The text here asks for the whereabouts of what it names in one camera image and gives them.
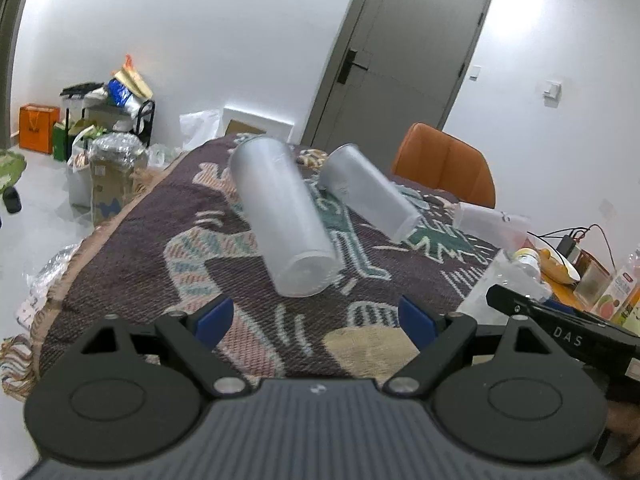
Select red cable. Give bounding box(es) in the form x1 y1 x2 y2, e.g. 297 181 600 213
574 224 620 273

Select black door lock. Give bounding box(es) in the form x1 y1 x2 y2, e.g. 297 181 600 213
336 49 370 85

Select clear glass container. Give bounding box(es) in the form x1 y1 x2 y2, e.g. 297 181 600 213
574 260 612 312

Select grey door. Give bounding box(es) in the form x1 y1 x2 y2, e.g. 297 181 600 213
302 0 496 147

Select black storage rack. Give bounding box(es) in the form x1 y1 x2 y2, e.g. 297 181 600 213
60 82 157 150

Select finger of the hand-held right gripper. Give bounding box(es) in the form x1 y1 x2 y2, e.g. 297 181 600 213
486 284 540 320

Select clear bags on floor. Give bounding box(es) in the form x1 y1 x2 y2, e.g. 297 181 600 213
14 244 85 332

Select plastic-wrapped cardboard box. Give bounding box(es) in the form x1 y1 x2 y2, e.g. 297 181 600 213
87 132 149 227

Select juice bottle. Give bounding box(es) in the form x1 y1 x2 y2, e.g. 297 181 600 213
592 247 640 337

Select blue and white bag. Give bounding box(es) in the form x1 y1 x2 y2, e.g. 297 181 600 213
107 77 133 108

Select orange paper bag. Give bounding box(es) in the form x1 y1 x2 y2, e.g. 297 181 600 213
19 104 61 155

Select green box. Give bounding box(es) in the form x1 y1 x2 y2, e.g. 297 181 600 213
52 121 73 162

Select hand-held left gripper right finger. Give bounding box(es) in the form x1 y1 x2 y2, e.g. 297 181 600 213
381 295 557 400

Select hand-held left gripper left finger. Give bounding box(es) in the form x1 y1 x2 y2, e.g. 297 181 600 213
79 295 252 401

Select orange chair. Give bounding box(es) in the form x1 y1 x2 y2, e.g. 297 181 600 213
391 122 497 209

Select green cloth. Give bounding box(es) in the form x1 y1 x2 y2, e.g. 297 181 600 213
0 149 27 192

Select clear plastic bottle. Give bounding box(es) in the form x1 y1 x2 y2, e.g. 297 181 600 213
457 247 553 332

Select printed blanket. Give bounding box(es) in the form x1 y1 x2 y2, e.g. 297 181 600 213
0 132 501 402

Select plate with yellow food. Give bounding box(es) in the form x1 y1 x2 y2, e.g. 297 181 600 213
536 247 582 284

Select frosted plastic cup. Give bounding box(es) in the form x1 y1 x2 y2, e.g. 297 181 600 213
227 136 345 297
318 143 424 245

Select crumpled white plastic bag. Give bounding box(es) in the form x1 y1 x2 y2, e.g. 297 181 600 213
452 202 532 251

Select yellow paper bag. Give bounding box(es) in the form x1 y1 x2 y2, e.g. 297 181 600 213
111 55 154 101

